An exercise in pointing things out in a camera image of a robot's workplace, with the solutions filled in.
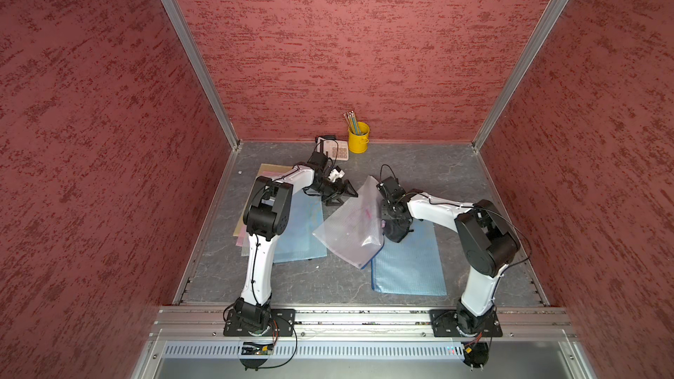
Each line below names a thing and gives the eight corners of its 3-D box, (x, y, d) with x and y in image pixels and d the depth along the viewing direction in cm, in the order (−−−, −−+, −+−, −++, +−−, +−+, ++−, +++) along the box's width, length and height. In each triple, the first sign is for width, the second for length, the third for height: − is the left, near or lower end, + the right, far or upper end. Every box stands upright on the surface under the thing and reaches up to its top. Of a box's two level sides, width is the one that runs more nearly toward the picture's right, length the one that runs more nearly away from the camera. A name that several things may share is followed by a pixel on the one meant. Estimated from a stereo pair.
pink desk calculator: (312, 157, 118) (312, 151, 115) (317, 143, 125) (317, 136, 121) (347, 162, 117) (347, 156, 114) (351, 147, 123) (351, 141, 120)
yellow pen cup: (347, 150, 121) (348, 132, 112) (358, 138, 127) (360, 120, 118) (361, 157, 119) (362, 139, 110) (371, 144, 124) (374, 126, 115)
